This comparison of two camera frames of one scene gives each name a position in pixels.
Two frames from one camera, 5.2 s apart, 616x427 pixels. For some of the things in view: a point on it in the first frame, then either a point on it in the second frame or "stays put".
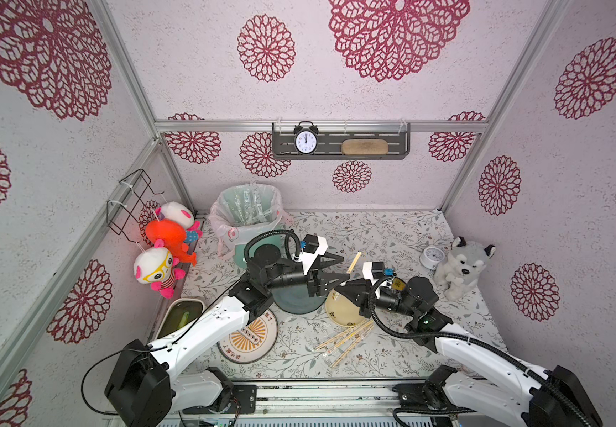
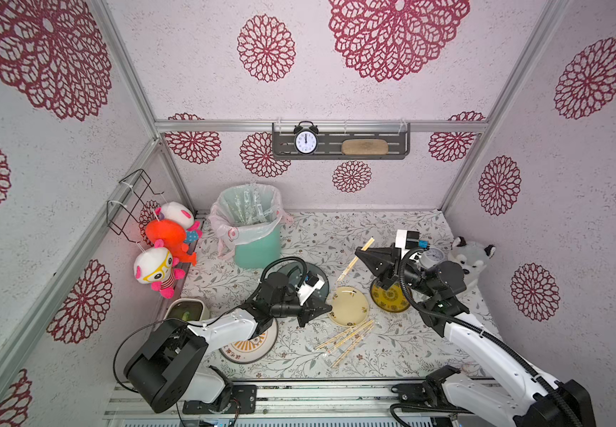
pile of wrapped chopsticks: [335, 347] stays put
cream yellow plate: [341, 310] stays put
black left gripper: [320, 285] → [312, 312]
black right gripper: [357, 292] → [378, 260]
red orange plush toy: [173, 237] stays put
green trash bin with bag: [241, 211] stays put
